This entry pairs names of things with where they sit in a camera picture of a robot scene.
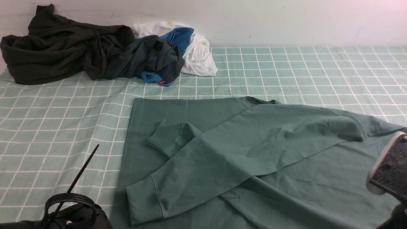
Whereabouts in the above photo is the dark grey crumpled garment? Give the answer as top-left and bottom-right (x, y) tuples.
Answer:
(101, 35), (185, 83)

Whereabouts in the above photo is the dark olive crumpled garment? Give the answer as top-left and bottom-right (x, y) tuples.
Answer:
(1, 4), (135, 85)

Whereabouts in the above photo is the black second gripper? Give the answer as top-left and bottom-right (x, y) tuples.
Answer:
(383, 201), (407, 229)

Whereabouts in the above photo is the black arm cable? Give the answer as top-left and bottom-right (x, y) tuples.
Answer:
(38, 144), (100, 229)

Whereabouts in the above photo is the green checkered tablecloth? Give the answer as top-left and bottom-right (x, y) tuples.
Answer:
(1, 46), (406, 223)

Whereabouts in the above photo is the white crumpled garment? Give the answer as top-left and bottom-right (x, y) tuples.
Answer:
(132, 21), (218, 77)

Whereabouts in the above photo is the green long-sleeved shirt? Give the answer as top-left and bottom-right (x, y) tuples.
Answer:
(110, 97), (406, 229)

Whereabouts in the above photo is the blue crumpled garment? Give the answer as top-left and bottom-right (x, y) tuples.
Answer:
(138, 27), (194, 87)

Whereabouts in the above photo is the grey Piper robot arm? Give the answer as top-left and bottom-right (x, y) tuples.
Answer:
(1, 190), (406, 229)

